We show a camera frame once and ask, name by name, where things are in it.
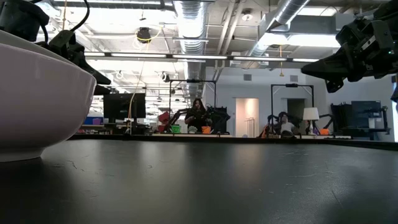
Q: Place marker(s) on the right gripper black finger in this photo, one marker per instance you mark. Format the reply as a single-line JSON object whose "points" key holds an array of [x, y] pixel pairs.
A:
{"points": [[329, 68], [334, 85]]}

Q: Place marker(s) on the large white ceramic bowl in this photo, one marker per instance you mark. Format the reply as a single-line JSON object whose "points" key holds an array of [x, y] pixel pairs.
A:
{"points": [[40, 102]]}

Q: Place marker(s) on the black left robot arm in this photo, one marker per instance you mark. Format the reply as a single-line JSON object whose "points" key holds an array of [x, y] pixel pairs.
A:
{"points": [[21, 17]]}

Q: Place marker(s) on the background black robot arm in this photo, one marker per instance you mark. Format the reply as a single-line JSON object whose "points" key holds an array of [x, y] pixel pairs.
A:
{"points": [[177, 116], [219, 118]]}

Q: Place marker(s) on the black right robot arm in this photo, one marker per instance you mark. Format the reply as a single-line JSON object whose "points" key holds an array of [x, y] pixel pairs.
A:
{"points": [[388, 11]]}

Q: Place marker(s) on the black computer monitor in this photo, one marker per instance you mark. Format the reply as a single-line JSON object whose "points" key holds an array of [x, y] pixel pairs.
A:
{"points": [[119, 105]]}

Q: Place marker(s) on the blue storage bin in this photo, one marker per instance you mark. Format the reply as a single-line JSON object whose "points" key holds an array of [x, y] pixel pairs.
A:
{"points": [[93, 120]]}

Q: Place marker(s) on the white shade table lamp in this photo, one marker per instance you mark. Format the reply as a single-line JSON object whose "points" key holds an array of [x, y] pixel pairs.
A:
{"points": [[311, 113]]}

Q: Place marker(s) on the dark equipment cart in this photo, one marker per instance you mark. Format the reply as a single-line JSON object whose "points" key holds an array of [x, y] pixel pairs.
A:
{"points": [[363, 116]]}

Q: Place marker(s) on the small orange item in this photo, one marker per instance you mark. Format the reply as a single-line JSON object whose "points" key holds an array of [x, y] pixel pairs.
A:
{"points": [[324, 131]]}

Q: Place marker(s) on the black ceiling dome device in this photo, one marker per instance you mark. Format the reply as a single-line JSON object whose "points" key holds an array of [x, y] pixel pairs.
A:
{"points": [[144, 35]]}

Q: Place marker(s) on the seated person in light top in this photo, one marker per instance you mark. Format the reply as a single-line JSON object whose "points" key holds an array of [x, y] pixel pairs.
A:
{"points": [[286, 126]]}

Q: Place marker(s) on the red object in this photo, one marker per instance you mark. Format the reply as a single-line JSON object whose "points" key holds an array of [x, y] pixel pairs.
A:
{"points": [[163, 118]]}

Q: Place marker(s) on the green basket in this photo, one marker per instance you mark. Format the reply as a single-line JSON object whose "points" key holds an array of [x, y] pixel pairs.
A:
{"points": [[175, 128]]}

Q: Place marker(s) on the round ceiling fixture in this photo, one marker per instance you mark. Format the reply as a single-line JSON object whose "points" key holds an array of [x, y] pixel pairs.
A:
{"points": [[247, 15]]}

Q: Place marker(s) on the seated person in dark top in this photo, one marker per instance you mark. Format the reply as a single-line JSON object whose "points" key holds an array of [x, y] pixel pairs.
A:
{"points": [[196, 116]]}

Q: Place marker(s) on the long ceiling light strip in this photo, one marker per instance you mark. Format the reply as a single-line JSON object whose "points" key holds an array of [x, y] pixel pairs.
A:
{"points": [[199, 57]]}

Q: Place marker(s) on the orange container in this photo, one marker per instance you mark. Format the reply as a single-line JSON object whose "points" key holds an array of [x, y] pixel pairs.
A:
{"points": [[206, 129]]}

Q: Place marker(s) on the grey wall vent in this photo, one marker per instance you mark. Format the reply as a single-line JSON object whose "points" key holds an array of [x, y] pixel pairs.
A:
{"points": [[247, 77], [293, 78]]}

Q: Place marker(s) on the black metal rig frame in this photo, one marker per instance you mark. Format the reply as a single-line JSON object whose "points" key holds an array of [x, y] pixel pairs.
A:
{"points": [[292, 85], [192, 81]]}

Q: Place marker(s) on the silver smooth ceiling duct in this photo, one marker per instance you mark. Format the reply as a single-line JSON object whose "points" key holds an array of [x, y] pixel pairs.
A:
{"points": [[280, 18]]}

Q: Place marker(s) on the silver ribbed ceiling duct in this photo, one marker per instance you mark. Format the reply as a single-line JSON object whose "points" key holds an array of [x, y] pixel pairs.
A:
{"points": [[191, 37]]}

